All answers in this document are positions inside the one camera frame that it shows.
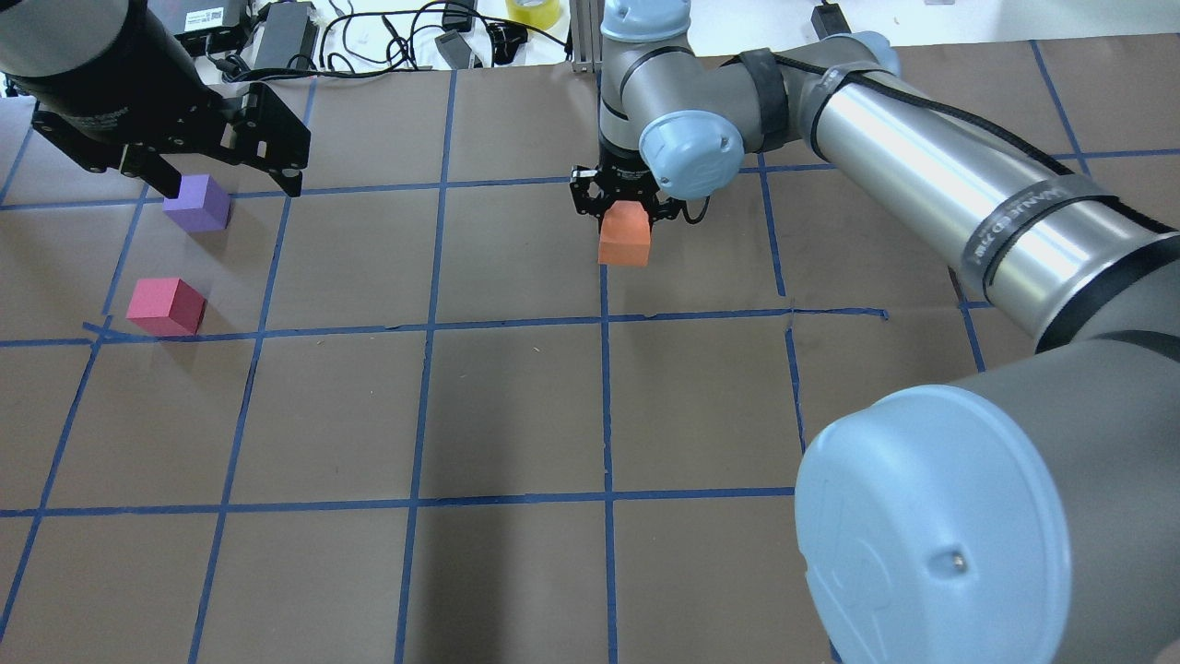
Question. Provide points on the aluminium frame post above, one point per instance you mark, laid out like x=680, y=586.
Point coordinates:
x=585, y=36

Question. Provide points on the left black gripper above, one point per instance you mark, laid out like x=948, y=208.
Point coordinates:
x=92, y=78

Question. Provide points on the orange foam block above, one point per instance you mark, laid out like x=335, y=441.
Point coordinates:
x=625, y=235

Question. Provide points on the red foam block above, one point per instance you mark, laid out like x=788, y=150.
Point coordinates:
x=166, y=307

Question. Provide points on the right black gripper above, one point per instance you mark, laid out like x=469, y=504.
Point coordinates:
x=616, y=174

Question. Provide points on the grey power adapter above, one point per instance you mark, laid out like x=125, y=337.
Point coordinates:
x=455, y=51

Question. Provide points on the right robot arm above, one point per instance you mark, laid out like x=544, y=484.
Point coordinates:
x=1027, y=514

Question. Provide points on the black power brick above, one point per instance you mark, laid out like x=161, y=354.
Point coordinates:
x=288, y=36

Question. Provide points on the black power adapter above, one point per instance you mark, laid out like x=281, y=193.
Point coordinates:
x=827, y=19

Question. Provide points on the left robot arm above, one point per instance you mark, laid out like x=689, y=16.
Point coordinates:
x=19, y=18

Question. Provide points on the purple foam block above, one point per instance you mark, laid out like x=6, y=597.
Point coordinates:
x=201, y=206

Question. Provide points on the yellow tape roll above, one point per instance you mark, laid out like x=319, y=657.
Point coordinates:
x=541, y=14

